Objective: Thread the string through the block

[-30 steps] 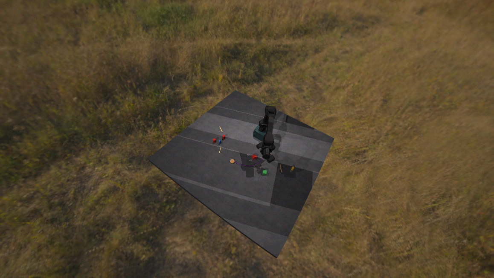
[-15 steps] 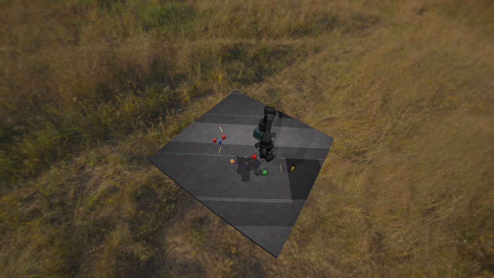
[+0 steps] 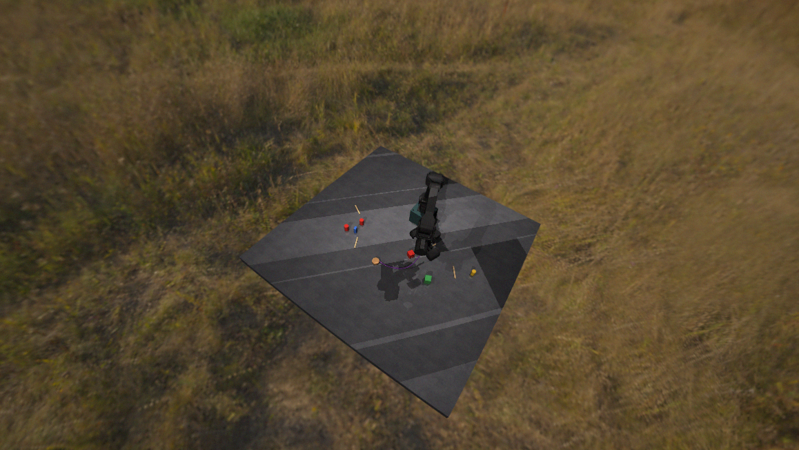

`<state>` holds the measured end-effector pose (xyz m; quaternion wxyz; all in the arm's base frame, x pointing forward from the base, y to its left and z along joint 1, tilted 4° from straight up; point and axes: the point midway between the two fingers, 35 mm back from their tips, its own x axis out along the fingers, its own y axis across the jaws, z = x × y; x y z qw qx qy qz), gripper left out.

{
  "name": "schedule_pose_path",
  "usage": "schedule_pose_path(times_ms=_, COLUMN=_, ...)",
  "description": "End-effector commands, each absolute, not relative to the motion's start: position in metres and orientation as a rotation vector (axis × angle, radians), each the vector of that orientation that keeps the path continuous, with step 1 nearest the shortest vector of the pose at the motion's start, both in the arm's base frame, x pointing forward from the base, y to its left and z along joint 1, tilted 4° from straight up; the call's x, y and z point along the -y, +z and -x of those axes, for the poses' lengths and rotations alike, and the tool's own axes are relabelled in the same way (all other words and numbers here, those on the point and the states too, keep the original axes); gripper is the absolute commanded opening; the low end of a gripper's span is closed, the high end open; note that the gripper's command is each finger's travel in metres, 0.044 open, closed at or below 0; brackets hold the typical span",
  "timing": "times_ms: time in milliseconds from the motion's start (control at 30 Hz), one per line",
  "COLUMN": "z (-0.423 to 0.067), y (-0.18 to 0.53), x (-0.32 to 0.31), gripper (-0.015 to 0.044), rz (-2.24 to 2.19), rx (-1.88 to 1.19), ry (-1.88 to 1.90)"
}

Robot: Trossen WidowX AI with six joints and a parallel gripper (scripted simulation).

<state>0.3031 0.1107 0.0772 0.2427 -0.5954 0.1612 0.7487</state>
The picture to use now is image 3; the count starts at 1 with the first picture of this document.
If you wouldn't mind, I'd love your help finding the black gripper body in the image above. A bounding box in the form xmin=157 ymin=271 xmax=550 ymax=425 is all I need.
xmin=410 ymin=228 xmax=440 ymax=261

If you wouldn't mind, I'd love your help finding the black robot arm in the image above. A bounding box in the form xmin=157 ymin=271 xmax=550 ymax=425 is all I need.
xmin=414 ymin=171 xmax=444 ymax=256

